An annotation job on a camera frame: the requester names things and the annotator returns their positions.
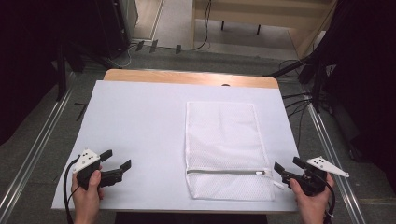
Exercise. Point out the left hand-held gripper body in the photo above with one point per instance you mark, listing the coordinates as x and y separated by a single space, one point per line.
88 169

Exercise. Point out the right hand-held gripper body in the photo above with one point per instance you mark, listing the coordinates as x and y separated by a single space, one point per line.
313 180

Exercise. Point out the white mesh laundry bag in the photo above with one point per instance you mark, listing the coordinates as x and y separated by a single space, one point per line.
224 140

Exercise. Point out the person's right hand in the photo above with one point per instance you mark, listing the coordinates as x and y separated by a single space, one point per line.
313 203

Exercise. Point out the person's left hand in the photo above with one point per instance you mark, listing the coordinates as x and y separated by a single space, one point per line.
88 199

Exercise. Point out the white table sheet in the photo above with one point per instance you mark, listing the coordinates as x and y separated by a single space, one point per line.
140 124

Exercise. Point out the wooden table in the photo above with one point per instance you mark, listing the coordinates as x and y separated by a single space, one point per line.
186 77

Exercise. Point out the black curtain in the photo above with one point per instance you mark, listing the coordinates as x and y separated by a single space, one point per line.
367 77
28 62

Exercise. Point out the black floor plug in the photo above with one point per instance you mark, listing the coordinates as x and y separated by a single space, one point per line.
139 45
178 49

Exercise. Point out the black cabinet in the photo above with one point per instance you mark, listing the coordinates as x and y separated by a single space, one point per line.
121 25

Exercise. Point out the light wooden furniture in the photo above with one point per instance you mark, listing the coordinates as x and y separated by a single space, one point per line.
267 18

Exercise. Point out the metal floor rail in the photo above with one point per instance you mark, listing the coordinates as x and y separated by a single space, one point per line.
333 161
34 155

